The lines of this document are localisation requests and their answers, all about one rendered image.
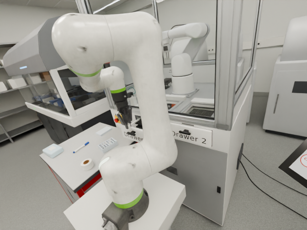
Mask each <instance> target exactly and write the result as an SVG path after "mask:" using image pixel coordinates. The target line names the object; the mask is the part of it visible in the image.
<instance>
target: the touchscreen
mask: <svg viewBox="0 0 307 230"><path fill-rule="evenodd" d="M306 150H307V139H306V140H305V141H304V142H303V143H302V144H301V145H300V146H299V147H298V148H297V149H296V150H295V151H294V152H293V153H292V154H291V155H290V156H289V157H288V158H287V159H286V160H285V161H284V162H283V163H282V164H281V165H280V166H279V167H278V168H279V169H280V170H282V171H283V172H284V173H286V174H287V175H289V176H290V177H291V178H293V179H294V180H295V181H297V182H298V183H300V184H301V185H302V186H303V187H305V188H306V189H307V180H306V179H305V178H304V177H302V176H301V175H299V174H298V173H296V172H295V171H293V170H292V169H290V168H289V166H290V165H291V164H292V163H293V162H294V161H295V160H296V159H297V158H298V157H299V156H300V155H302V154H303V153H304V152H305V151H306Z"/></svg>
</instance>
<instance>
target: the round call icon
mask: <svg viewBox="0 0 307 230"><path fill-rule="evenodd" d="M296 162H297V163H299V164H301V165H302V166H304V167H305V168H307V151H306V152H305V153H304V154H303V155H302V156H301V157H300V158H299V159H298V160H297V161H296Z"/></svg>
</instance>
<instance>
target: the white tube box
mask: <svg viewBox="0 0 307 230"><path fill-rule="evenodd" d="M110 140H111V141H109V139H108V140H106V141H104V142H106V144H105V143H104V142H103V143H104V145H102V143H101V144H99V145H98V148H99V149H100V150H101V151H102V152H103V153H105V152H107V151H108V150H110V149H112V148H114V147H115V146H117V145H118V143H117V141H116V140H115V139H113V138H110ZM109 142H110V143H111V144H110V145H109Z"/></svg>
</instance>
